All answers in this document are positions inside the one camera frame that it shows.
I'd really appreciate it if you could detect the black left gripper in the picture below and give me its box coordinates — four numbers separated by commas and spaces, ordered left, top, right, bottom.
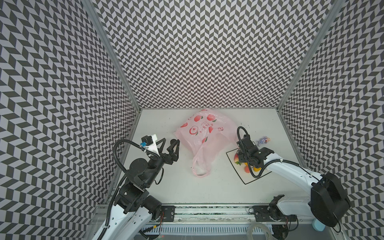
141, 137, 180, 188

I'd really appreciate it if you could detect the fake strawberry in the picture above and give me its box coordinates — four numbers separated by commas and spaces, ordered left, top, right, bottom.
234, 153, 242, 165

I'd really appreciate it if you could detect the pink plastic bag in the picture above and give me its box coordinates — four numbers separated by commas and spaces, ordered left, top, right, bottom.
175, 109, 237, 178

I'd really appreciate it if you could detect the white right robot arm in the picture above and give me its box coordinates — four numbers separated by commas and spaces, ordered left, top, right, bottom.
237, 127, 352, 227

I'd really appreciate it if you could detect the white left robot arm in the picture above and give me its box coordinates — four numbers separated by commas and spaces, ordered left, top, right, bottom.
93, 135, 180, 240

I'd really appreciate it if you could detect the purple small toy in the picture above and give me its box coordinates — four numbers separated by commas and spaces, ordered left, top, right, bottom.
257, 136, 271, 146

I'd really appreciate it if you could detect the white mat black border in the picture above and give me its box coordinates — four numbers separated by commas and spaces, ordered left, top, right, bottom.
226, 149, 271, 185

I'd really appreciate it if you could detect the clear tube loop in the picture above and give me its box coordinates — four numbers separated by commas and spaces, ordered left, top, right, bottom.
246, 223, 274, 240

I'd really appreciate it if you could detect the light blue round cap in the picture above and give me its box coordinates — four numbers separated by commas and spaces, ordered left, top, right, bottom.
312, 219, 326, 232

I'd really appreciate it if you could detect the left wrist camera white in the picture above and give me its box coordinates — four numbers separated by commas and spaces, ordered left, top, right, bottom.
140, 134, 159, 155

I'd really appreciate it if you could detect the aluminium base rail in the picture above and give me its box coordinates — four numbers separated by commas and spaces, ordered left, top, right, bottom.
92, 203, 340, 229

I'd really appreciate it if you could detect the aluminium corner post left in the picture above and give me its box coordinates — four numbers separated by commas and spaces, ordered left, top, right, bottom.
81, 0, 141, 112

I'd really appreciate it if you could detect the aluminium corner post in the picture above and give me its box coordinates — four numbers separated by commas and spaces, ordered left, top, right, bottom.
277, 0, 346, 113
81, 0, 141, 112

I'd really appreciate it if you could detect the aluminium corner post right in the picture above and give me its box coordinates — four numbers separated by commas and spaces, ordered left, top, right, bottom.
277, 0, 346, 113

